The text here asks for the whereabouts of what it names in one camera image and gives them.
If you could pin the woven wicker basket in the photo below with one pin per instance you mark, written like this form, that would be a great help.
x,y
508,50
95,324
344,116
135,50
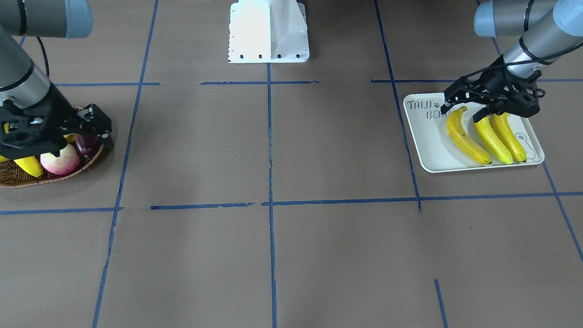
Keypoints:
x,y
13,176

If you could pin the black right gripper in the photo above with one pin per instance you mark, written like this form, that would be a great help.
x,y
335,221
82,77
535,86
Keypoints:
x,y
58,105

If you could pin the white bear tray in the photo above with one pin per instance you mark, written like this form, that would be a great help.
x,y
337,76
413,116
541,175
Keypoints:
x,y
437,152

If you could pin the dark purple plum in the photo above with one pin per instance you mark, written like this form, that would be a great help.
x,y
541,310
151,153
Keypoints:
x,y
87,145

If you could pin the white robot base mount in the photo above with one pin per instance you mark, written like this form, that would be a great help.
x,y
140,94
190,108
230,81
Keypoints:
x,y
268,31

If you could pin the yellow starfruit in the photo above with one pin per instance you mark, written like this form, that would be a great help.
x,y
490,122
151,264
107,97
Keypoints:
x,y
70,137

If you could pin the yellow banana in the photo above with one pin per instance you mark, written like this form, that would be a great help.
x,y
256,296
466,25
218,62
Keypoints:
x,y
30,165
463,141
502,129
492,142

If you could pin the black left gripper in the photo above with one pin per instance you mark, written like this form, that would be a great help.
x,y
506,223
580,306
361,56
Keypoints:
x,y
495,84

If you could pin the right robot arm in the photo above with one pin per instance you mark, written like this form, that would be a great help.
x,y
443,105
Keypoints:
x,y
21,78

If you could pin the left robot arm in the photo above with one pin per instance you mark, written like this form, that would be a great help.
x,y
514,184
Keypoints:
x,y
546,30

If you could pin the red and yellow apple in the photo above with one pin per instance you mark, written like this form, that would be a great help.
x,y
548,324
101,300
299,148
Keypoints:
x,y
62,165

